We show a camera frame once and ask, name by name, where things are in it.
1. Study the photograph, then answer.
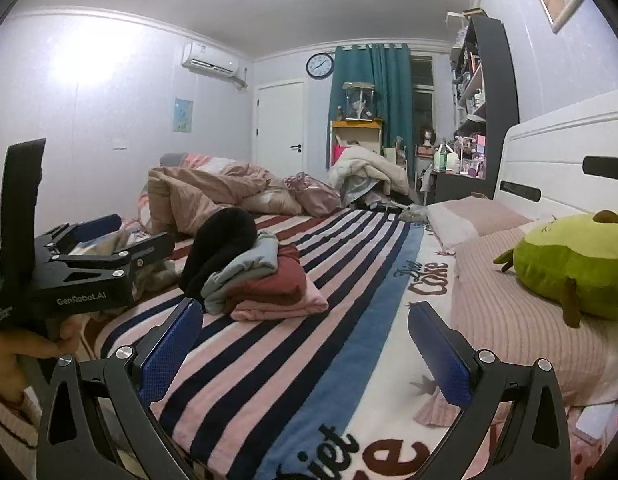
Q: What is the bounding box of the beige fuzzy sweater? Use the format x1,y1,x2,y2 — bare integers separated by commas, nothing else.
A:
69,229,181,300

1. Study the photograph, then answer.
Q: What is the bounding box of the left forearm cream sleeve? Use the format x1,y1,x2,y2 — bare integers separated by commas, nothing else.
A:
0,387,42,479

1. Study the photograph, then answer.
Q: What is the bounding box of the folded clothes stack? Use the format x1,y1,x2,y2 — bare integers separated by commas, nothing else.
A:
197,231,328,322

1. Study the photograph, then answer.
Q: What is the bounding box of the left hand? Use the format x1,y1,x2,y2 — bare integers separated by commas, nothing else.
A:
0,314,88,404

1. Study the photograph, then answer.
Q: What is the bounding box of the tan pink comforter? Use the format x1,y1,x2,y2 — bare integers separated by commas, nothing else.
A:
138,154,302,235

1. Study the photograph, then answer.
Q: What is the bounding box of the black garment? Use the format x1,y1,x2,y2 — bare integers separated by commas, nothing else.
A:
180,207,257,300

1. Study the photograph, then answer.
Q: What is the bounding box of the pink pillow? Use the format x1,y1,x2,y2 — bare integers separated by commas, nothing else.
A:
428,196,618,406

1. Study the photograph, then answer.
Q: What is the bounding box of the white door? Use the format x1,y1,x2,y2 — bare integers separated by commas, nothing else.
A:
252,79,307,178

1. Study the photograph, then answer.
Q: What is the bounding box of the green avocado plush toy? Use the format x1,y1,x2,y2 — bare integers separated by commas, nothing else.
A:
493,210,618,328

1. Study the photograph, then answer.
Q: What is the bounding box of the white air conditioner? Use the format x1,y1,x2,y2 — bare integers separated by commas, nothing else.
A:
181,42,247,89

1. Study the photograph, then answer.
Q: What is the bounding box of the striped fleece blanket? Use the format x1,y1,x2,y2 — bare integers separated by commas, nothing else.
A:
85,206,471,480

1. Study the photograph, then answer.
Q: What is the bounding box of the cream blanket pile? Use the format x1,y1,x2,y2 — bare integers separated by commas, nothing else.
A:
328,145,410,207

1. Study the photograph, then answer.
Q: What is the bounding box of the yellow white shelf cabinet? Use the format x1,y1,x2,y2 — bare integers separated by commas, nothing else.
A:
329,81,385,168

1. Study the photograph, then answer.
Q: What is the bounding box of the white bed headboard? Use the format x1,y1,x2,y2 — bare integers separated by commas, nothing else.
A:
494,90,618,220

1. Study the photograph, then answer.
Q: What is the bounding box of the teal curtain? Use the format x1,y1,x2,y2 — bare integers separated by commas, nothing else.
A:
328,44,414,165

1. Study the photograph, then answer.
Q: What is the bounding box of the dark bookshelf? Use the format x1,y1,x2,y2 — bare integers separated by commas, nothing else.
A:
435,11,519,202

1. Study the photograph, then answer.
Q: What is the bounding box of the blue wall poster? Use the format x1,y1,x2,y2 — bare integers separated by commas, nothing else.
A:
173,99,194,133

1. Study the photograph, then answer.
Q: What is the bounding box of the round wall clock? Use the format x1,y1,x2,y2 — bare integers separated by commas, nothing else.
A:
306,52,335,80

